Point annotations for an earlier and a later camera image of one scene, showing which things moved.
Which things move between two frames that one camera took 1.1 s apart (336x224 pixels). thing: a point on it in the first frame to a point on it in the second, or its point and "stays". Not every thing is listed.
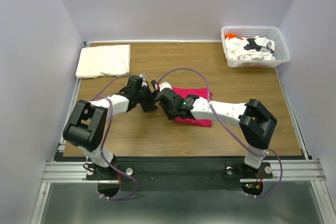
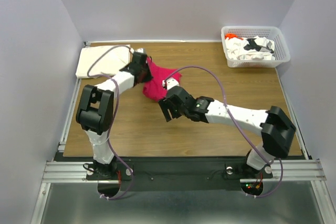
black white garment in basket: [252, 44] stays
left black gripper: [150, 105] to [148, 76]
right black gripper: [170, 115] stays
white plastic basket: [282, 52] stays
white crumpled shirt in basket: [235, 49] stays
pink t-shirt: [201, 92] to [154, 89]
